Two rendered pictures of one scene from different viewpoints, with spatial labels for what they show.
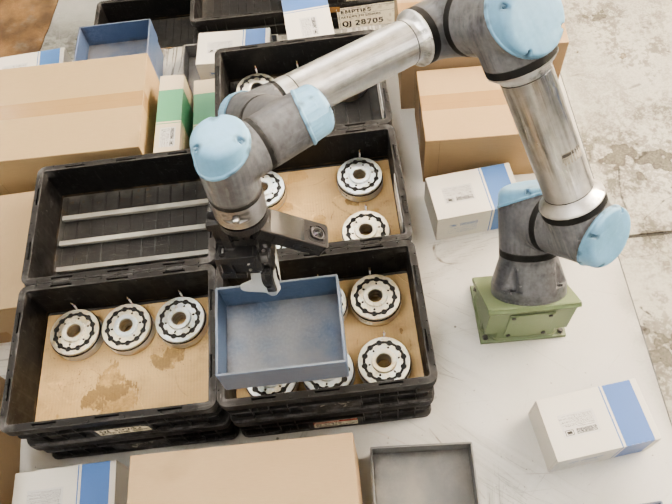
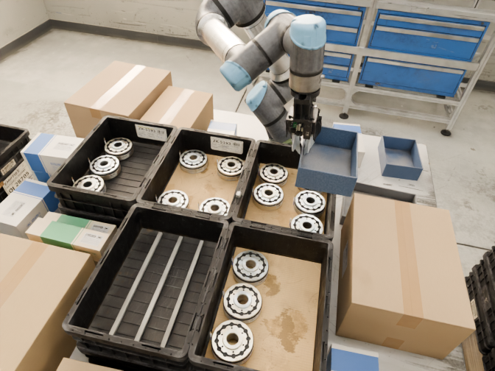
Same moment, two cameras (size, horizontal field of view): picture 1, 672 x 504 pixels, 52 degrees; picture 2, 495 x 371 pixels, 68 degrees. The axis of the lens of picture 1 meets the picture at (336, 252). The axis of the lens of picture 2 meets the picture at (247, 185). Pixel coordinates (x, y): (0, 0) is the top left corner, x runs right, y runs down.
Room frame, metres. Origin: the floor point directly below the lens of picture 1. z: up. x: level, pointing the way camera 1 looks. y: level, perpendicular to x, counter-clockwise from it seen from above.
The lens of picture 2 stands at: (0.56, 0.91, 1.76)
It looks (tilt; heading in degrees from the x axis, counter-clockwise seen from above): 45 degrees down; 278
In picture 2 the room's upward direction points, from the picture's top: 3 degrees clockwise
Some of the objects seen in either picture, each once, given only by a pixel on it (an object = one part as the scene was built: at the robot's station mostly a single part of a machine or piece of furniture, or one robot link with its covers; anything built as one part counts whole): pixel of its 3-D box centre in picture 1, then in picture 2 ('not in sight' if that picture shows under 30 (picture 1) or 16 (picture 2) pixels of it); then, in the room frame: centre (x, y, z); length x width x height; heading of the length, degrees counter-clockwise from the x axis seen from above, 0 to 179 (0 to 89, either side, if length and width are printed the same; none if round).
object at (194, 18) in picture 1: (254, 24); not in sight; (2.07, 0.17, 0.31); 0.40 x 0.30 x 0.34; 86
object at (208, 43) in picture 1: (236, 58); (26, 209); (1.45, 0.19, 0.75); 0.20 x 0.12 x 0.09; 84
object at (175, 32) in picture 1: (154, 46); not in sight; (2.10, 0.57, 0.26); 0.40 x 0.30 x 0.23; 86
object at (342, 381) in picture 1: (327, 369); (310, 202); (0.46, 0.05, 0.86); 0.10 x 0.10 x 0.01
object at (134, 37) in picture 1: (116, 51); not in sight; (1.48, 0.51, 0.81); 0.20 x 0.15 x 0.07; 87
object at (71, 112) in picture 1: (78, 133); (7, 325); (1.21, 0.60, 0.80); 0.40 x 0.30 x 0.20; 86
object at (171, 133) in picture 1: (172, 120); (71, 239); (1.16, 0.34, 0.85); 0.24 x 0.06 x 0.06; 176
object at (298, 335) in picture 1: (281, 331); (327, 158); (0.45, 0.11, 1.10); 0.20 x 0.15 x 0.07; 87
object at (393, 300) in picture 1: (375, 296); (273, 172); (0.60, -0.06, 0.86); 0.10 x 0.10 x 0.01
